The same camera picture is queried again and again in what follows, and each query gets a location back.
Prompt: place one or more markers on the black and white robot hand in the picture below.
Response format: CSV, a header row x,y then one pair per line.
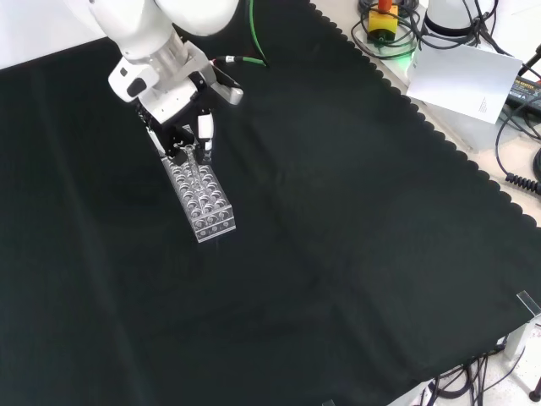
x,y
169,103

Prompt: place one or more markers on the clear glass test tube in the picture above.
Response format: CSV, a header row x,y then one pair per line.
x,y
192,162

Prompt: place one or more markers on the clear acrylic test tube rack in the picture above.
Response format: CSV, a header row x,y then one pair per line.
x,y
211,220

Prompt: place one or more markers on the black bench cloth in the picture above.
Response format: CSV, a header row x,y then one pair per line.
x,y
338,211

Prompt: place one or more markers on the yellow stop button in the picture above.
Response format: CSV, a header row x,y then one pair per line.
x,y
382,23

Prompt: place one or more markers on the pale board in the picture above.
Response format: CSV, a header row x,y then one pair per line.
x,y
460,80

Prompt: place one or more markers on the pale grey box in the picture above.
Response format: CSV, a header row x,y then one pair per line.
x,y
465,131

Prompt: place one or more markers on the black power supply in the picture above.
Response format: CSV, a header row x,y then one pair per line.
x,y
526,89

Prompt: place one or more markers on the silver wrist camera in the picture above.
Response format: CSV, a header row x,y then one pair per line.
x,y
230,93

